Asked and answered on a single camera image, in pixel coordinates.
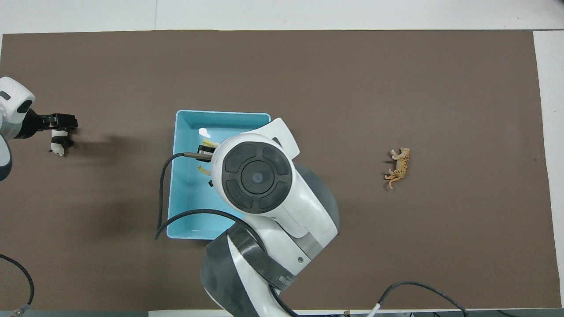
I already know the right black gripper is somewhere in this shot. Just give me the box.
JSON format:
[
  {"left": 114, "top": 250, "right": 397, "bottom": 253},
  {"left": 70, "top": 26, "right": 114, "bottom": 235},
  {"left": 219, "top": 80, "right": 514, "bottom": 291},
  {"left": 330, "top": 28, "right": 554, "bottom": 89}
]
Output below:
[{"left": 201, "top": 144, "right": 218, "bottom": 187}]

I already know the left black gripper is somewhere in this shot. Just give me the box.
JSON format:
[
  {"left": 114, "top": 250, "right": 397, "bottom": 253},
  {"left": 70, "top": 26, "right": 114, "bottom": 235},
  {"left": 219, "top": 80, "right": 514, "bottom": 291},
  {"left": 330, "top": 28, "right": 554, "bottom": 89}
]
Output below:
[{"left": 37, "top": 113, "right": 79, "bottom": 133}]

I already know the cream white llama toy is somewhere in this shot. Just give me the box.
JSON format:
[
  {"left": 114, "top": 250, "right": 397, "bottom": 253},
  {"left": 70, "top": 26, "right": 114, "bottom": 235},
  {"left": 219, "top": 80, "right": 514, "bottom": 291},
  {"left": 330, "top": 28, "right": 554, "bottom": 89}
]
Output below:
[{"left": 197, "top": 140, "right": 221, "bottom": 177}]

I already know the black and white panda toy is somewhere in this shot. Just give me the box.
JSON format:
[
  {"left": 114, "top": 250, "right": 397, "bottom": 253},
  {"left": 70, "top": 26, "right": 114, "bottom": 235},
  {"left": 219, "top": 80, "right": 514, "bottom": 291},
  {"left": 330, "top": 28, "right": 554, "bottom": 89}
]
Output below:
[{"left": 49, "top": 129, "right": 75, "bottom": 157}]

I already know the orange striped tiger toy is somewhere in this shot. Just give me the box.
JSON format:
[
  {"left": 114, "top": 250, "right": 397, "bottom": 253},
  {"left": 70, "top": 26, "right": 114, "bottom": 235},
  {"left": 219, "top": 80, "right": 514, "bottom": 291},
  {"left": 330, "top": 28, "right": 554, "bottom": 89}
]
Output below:
[{"left": 384, "top": 147, "right": 411, "bottom": 190}]

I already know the light blue storage box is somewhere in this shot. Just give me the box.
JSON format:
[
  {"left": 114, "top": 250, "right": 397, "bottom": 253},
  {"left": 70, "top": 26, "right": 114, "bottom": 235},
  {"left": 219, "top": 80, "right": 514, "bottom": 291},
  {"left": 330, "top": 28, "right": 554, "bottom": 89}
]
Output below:
[{"left": 167, "top": 110, "right": 271, "bottom": 240}]

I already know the brown table mat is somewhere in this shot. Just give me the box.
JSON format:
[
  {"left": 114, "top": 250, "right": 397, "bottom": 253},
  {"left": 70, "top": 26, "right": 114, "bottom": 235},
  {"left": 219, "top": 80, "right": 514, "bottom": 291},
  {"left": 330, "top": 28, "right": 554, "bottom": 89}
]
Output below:
[{"left": 0, "top": 30, "right": 562, "bottom": 311}]

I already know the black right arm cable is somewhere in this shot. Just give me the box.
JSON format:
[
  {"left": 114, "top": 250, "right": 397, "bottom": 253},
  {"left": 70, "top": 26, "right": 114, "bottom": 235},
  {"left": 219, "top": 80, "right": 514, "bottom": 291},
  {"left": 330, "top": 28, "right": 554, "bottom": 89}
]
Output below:
[{"left": 154, "top": 151, "right": 470, "bottom": 317}]

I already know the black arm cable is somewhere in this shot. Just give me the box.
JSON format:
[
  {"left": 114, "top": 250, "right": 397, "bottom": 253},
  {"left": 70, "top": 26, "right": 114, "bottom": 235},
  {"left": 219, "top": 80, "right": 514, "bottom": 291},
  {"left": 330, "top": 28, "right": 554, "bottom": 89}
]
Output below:
[
  {"left": 154, "top": 151, "right": 470, "bottom": 317},
  {"left": 0, "top": 253, "right": 35, "bottom": 316}
]

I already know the black strap with white label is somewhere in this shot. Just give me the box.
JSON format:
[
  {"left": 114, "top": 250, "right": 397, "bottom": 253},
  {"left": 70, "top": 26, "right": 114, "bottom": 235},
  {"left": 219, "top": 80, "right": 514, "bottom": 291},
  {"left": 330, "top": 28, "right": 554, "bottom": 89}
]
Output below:
[{"left": 226, "top": 222, "right": 298, "bottom": 291}]

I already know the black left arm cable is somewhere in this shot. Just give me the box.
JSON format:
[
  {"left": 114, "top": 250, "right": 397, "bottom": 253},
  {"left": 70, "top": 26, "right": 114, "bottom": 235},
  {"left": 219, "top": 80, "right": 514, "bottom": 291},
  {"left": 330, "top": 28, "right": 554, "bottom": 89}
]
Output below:
[{"left": 0, "top": 253, "right": 35, "bottom": 316}]

